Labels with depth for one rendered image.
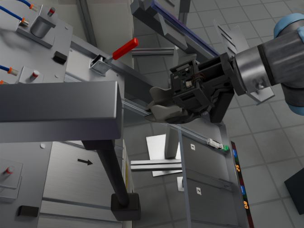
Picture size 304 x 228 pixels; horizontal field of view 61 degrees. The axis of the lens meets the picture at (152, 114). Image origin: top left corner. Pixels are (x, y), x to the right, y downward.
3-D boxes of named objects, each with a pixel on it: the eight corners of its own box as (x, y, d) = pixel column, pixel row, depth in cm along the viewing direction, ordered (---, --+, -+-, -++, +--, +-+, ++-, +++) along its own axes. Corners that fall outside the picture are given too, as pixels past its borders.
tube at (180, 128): (223, 147, 75) (226, 145, 75) (224, 151, 75) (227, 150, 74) (59, 71, 46) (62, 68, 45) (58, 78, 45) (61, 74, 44)
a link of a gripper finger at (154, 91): (133, 89, 56) (171, 75, 51) (148, 102, 60) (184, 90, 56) (132, 102, 54) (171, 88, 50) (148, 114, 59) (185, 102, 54)
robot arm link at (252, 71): (262, 62, 50) (274, 96, 46) (239, 71, 52) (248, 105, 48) (253, 36, 44) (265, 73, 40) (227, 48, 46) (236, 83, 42)
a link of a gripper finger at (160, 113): (132, 107, 53) (171, 89, 50) (148, 119, 58) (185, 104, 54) (133, 120, 52) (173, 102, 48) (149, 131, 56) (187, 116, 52)
